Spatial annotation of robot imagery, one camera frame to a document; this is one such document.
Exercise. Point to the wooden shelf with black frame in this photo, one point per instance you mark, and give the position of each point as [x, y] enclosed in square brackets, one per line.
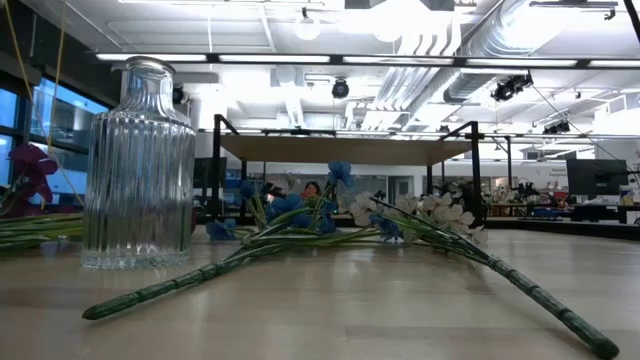
[340, 150]

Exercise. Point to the blue artificial flower stem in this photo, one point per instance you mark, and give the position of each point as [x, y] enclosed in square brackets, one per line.
[295, 207]

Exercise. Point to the person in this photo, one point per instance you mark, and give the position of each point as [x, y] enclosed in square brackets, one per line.
[311, 190]

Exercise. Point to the white artificial flower stem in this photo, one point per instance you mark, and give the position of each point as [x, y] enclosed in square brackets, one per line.
[450, 215]

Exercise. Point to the purple artificial flower stem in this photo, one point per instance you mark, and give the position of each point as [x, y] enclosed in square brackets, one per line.
[30, 165]

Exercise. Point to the black aluminium rig frame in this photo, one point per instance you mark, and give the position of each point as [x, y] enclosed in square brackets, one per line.
[550, 227]

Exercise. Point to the ribbed clear glass vase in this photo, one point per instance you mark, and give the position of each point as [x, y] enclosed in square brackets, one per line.
[140, 175]

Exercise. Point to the black ceiling spotlight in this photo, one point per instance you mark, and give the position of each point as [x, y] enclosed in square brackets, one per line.
[340, 89]
[510, 87]
[178, 95]
[556, 128]

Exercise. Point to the black computer monitor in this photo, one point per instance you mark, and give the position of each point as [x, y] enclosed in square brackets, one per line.
[595, 177]

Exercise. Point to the overhead light bar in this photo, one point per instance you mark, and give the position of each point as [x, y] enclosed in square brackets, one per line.
[350, 64]

